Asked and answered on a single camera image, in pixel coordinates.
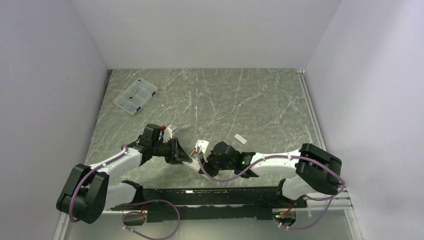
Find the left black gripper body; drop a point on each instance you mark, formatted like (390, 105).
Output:
(168, 149)

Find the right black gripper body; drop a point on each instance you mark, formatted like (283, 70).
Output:
(229, 166)

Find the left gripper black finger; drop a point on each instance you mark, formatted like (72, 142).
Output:
(182, 159)
(177, 148)

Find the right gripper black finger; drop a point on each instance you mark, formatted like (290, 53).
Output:
(208, 169)
(213, 157)

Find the white battery cover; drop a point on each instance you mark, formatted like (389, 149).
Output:
(241, 139)

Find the white remote control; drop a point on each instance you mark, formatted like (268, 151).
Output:
(193, 164)

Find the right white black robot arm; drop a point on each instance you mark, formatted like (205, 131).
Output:
(307, 170)

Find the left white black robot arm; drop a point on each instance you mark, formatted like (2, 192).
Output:
(89, 189)

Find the clear plastic organizer box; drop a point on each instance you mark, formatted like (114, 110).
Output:
(135, 97)

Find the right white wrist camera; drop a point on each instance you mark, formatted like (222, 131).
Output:
(201, 149)

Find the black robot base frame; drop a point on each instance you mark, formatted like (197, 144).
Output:
(261, 203)

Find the aluminium rail right edge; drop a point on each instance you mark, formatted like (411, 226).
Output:
(311, 111)

